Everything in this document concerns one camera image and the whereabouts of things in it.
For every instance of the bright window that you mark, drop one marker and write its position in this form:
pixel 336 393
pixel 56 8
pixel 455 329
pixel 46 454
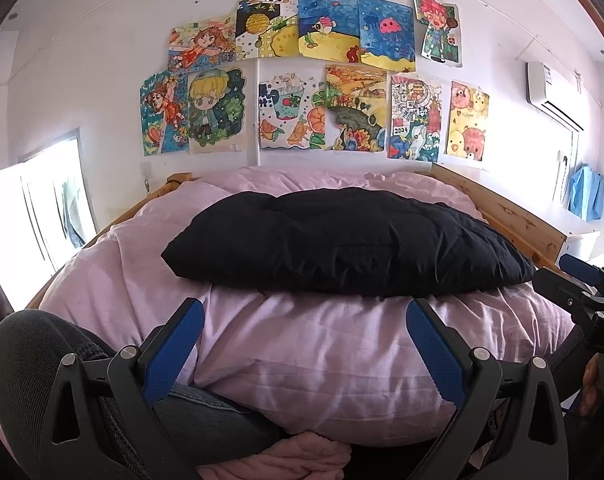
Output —
pixel 12 235

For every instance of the pink fleece cloth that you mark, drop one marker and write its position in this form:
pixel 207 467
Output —
pixel 282 460

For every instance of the group of colourful wall drawings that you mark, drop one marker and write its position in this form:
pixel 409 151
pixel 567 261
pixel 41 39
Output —
pixel 357 110

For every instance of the white cabinet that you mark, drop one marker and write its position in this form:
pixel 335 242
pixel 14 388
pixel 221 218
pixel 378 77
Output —
pixel 581 242

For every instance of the person's right hand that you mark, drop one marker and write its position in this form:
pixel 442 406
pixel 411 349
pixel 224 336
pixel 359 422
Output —
pixel 589 385

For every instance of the light blue hanging cloth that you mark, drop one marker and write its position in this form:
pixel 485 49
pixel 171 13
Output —
pixel 586 195

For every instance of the blue jeans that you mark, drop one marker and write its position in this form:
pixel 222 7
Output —
pixel 217 420

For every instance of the wooden bed frame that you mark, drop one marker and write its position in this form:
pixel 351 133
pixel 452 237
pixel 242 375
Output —
pixel 521 220

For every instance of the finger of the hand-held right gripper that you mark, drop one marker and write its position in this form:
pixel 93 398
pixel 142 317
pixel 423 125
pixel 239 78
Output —
pixel 556 285
pixel 579 267

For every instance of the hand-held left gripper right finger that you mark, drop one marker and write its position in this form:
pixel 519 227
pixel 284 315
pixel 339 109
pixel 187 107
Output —
pixel 431 355

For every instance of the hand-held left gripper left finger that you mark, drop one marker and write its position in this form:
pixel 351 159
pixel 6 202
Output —
pixel 174 350

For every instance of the white air conditioner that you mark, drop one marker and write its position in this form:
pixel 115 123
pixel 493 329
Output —
pixel 551 90

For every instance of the white wall pipe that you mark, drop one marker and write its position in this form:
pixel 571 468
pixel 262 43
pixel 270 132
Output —
pixel 560 175

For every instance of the pink duvet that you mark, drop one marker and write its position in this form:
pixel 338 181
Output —
pixel 307 360

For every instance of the person's leg in jeans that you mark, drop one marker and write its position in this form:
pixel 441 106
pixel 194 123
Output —
pixel 22 370

